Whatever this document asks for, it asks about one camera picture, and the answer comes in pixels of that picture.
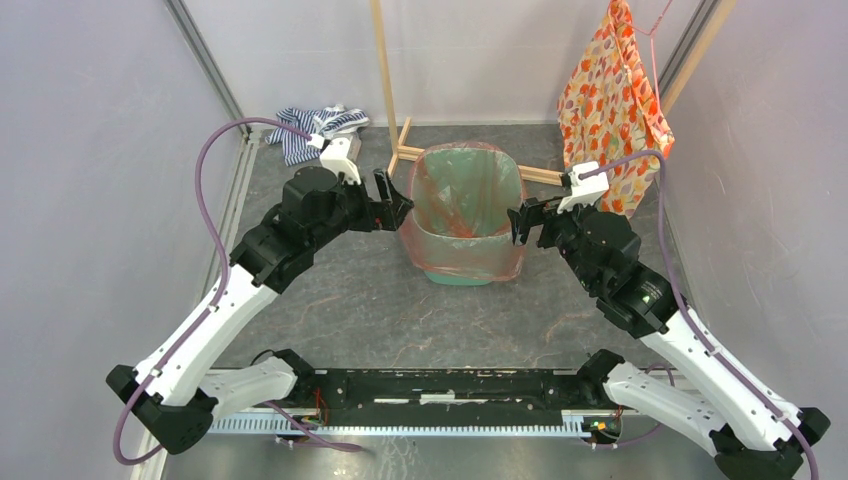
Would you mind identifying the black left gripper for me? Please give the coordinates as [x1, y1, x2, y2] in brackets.
[309, 168, 413, 251]

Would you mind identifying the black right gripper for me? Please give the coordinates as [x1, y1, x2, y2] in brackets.
[507, 190, 602, 292]

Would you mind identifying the red plastic trash bag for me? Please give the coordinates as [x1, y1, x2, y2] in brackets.
[397, 140, 531, 284]

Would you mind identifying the green plastic trash bin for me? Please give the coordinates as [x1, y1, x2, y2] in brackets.
[407, 142, 528, 287]

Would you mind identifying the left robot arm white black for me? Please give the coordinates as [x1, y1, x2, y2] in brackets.
[106, 167, 414, 454]

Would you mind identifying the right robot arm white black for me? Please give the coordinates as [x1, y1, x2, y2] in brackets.
[508, 199, 830, 479]

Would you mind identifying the blue white striped cloth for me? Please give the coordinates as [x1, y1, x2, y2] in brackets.
[265, 104, 371, 166]

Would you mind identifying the floral orange cloth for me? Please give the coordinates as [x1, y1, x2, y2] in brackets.
[556, 0, 676, 220]

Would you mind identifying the wooden rack frame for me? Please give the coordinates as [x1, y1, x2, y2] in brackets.
[369, 0, 738, 188]

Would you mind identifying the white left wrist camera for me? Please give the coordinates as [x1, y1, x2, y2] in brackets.
[308, 133, 362, 185]

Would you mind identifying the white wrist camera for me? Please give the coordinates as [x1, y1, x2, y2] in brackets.
[308, 133, 362, 185]
[557, 161, 609, 214]

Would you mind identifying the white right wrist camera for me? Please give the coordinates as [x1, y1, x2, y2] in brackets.
[557, 161, 609, 214]

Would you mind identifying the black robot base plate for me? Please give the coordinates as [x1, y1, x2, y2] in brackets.
[276, 368, 618, 427]

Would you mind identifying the slotted cable duct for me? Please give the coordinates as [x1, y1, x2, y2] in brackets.
[209, 411, 590, 439]

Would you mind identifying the pink wire hanger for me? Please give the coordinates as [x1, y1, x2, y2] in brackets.
[627, 0, 673, 107]

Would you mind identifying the right aluminium corner post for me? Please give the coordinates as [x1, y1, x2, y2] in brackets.
[659, 0, 736, 113]

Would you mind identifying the aluminium corner post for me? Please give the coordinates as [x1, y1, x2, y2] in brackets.
[164, 0, 244, 120]
[659, 0, 736, 113]

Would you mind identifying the left aluminium corner post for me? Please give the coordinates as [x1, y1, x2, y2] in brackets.
[164, 0, 244, 120]

